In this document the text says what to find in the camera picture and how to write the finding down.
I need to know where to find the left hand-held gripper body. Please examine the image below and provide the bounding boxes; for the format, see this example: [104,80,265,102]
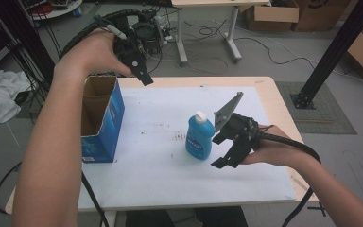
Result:
[112,29,147,65]

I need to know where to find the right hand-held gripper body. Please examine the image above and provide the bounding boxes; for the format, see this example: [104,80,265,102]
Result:
[213,91,262,159]

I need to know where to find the blue bottle with white cap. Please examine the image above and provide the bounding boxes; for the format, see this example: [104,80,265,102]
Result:
[184,110,216,161]

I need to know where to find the blue cardboard box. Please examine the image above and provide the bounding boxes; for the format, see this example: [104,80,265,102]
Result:
[80,75,126,164]

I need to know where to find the person's right hand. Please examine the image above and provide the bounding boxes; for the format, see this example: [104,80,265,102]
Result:
[241,124,304,168]

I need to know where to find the person's left hand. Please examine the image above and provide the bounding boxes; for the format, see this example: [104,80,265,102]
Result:
[53,27,134,83]

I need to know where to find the black machine on floor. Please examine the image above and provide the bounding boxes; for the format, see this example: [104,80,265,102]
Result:
[131,11,168,55]

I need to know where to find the light wooden table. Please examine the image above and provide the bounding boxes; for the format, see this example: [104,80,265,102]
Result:
[4,76,320,216]

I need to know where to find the round white table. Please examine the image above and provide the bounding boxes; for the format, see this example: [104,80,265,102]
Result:
[21,0,84,22]

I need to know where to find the grey floor mat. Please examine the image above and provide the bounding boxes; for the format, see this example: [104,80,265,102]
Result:
[275,80,358,136]

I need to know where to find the white-legged desk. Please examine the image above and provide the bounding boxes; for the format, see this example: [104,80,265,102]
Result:
[170,0,271,64]

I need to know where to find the open brown cardboard box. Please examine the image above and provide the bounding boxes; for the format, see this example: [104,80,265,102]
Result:
[245,0,301,33]

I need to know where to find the black metal stand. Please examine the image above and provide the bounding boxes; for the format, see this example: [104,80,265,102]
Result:
[290,0,363,111]

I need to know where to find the large brown cardboard box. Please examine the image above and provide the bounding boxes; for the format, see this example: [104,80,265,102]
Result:
[291,0,354,33]

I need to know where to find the white cloth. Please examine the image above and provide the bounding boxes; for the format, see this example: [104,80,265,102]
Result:
[0,68,33,128]

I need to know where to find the grey cable plug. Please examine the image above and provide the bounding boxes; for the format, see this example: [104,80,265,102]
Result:
[94,15,129,41]

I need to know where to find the black corrugated cable conduit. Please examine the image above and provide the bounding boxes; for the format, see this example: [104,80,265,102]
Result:
[60,9,146,61]
[254,124,322,227]

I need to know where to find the black floor cable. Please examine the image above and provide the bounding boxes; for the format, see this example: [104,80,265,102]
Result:
[182,18,363,93]

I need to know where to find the dark rack with cables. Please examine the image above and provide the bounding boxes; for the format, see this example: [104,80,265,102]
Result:
[0,0,57,96]

